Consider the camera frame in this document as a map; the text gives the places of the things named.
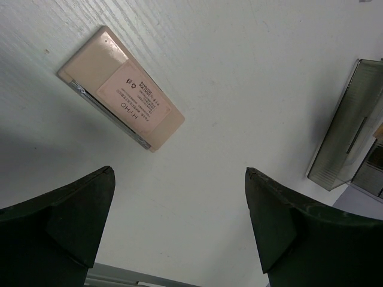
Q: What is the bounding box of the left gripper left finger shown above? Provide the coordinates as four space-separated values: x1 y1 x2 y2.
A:
1 166 115 286

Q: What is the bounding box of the pale pink flat compact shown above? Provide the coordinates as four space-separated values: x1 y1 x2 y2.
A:
57 26 185 152

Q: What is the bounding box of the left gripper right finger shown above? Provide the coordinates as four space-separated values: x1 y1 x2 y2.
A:
245 167 382 286

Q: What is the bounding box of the clear acrylic organizer with drawers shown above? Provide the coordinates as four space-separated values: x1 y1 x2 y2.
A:
306 59 382 191

